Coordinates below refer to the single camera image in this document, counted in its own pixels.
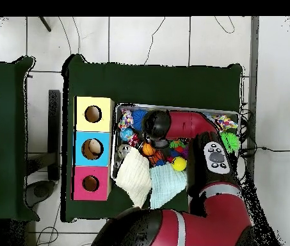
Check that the yellow smiley ball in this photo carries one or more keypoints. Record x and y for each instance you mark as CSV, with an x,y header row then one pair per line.
x,y
179,164

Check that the wooden box with three holes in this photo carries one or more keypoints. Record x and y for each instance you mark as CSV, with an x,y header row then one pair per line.
x,y
103,138

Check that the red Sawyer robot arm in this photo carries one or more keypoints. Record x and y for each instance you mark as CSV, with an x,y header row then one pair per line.
x,y
216,215

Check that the small orange basketball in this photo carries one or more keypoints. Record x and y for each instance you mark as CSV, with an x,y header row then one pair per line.
x,y
148,149

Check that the cream yellow waffle cloth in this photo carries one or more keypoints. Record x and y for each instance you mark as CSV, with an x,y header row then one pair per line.
x,y
133,177

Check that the green covered side table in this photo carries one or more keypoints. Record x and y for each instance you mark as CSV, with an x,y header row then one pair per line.
x,y
1,138

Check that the clear mesh bin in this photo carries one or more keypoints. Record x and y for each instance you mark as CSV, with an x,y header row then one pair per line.
x,y
114,154

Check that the mint green waffle cloth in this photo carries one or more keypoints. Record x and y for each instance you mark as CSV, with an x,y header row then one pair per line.
x,y
166,183

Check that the dark green tablecloth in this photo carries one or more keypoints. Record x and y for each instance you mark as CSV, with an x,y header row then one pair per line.
x,y
155,82

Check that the green spiky rubber ball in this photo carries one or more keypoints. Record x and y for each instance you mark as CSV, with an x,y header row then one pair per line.
x,y
230,142

